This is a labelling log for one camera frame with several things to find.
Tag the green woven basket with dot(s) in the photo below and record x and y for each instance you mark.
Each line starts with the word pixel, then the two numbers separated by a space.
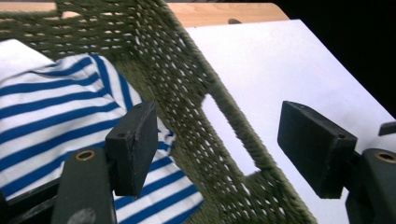
pixel 174 77

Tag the blue white striped shirt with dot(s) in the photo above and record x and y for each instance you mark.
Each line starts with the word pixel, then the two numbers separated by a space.
pixel 53 115

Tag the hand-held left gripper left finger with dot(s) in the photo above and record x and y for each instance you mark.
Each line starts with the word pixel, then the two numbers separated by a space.
pixel 134 155

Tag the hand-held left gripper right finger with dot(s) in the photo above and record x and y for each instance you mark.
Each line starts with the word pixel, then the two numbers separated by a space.
pixel 316 149

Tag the white table cover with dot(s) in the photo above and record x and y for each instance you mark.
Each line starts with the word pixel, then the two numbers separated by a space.
pixel 280 62

